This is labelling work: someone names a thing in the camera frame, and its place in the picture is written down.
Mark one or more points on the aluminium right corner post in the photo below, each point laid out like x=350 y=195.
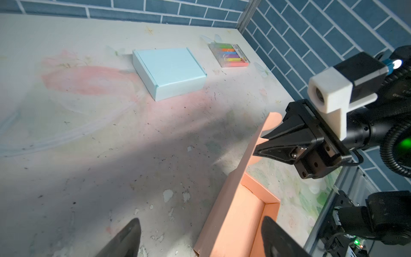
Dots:
x=247 y=15

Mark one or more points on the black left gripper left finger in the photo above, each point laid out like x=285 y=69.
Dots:
x=126 y=243

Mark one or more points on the light teal paper box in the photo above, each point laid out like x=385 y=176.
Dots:
x=168 y=73

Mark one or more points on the pink paper box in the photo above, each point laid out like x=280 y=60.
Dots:
x=233 y=227

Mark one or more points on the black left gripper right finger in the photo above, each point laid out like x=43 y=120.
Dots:
x=277 y=242

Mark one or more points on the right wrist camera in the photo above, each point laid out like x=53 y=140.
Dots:
x=345 y=87

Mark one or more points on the clear box of markers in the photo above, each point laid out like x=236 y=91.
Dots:
x=228 y=55

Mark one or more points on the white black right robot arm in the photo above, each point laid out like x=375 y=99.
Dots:
x=367 y=212

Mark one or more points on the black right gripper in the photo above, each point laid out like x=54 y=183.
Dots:
x=304 y=140

